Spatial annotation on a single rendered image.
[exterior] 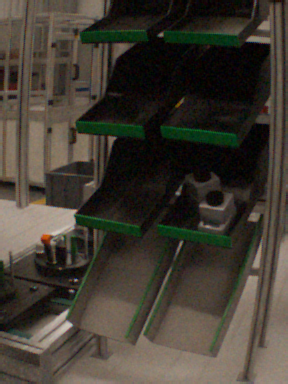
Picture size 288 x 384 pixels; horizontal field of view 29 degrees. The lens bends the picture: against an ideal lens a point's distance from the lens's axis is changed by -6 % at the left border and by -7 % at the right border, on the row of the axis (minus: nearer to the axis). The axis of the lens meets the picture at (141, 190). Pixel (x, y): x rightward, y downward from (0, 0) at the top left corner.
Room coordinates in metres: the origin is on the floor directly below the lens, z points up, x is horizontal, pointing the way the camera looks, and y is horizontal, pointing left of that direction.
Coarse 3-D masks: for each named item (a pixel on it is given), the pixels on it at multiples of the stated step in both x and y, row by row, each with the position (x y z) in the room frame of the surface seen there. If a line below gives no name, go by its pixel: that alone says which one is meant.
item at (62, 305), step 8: (48, 304) 1.19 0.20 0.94; (56, 304) 1.18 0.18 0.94; (64, 304) 1.18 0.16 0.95; (40, 312) 1.18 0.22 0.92; (48, 312) 1.19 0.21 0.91; (56, 312) 1.18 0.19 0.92; (24, 320) 1.13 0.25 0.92; (32, 320) 1.13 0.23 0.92; (40, 320) 1.14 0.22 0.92; (48, 320) 1.14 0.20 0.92; (16, 328) 1.08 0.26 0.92; (24, 328) 1.09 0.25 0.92; (32, 328) 1.09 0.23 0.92; (40, 328) 1.10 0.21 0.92; (24, 336) 0.99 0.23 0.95; (32, 336) 0.99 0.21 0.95
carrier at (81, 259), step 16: (64, 240) 1.36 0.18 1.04; (32, 256) 1.42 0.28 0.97; (64, 256) 1.35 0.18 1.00; (80, 256) 1.39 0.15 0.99; (16, 272) 1.29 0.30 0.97; (32, 272) 1.30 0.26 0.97; (48, 272) 1.30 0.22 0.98; (64, 272) 1.29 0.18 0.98; (80, 272) 1.32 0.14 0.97; (64, 288) 1.23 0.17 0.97
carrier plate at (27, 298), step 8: (16, 280) 1.24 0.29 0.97; (24, 288) 1.19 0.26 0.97; (40, 288) 1.20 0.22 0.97; (48, 288) 1.21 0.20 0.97; (24, 296) 1.15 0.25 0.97; (32, 296) 1.15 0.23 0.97; (40, 296) 1.15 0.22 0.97; (48, 296) 1.18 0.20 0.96; (0, 304) 1.09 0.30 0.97; (8, 304) 1.09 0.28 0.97; (16, 304) 1.10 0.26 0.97; (24, 304) 1.10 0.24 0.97; (32, 304) 1.11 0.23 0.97; (40, 304) 1.14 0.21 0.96; (8, 312) 1.05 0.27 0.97; (16, 312) 1.05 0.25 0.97; (24, 312) 1.07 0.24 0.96; (32, 312) 1.10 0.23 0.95; (0, 320) 1.01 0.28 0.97; (8, 320) 1.01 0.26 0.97; (16, 320) 1.04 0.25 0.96; (0, 328) 0.99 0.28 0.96; (8, 328) 1.00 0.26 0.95
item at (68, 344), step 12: (72, 228) 1.73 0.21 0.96; (24, 252) 1.48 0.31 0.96; (72, 300) 1.20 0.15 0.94; (48, 324) 1.03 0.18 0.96; (60, 324) 1.04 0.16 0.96; (36, 336) 0.97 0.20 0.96; (48, 336) 0.98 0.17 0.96; (60, 336) 0.99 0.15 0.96; (72, 336) 1.04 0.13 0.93; (84, 336) 1.09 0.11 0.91; (60, 348) 0.98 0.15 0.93; (72, 348) 1.03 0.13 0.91; (84, 348) 1.09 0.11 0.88; (60, 360) 0.98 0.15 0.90; (72, 360) 1.03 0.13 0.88; (60, 372) 0.97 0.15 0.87
